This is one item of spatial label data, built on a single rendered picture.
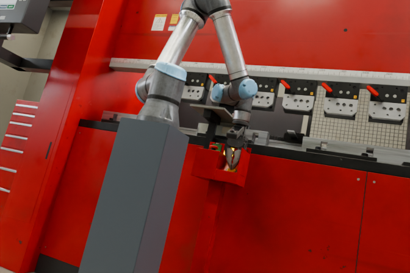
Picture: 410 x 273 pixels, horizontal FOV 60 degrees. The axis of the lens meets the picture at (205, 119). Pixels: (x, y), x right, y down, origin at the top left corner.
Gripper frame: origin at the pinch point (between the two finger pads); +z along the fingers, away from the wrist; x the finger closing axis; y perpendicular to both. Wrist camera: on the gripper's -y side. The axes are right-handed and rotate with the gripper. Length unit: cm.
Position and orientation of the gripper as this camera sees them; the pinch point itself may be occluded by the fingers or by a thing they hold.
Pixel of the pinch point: (231, 166)
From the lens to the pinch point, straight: 152.9
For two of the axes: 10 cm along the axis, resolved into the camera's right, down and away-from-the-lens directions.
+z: -1.8, 9.7, -1.4
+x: -9.3, -1.2, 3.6
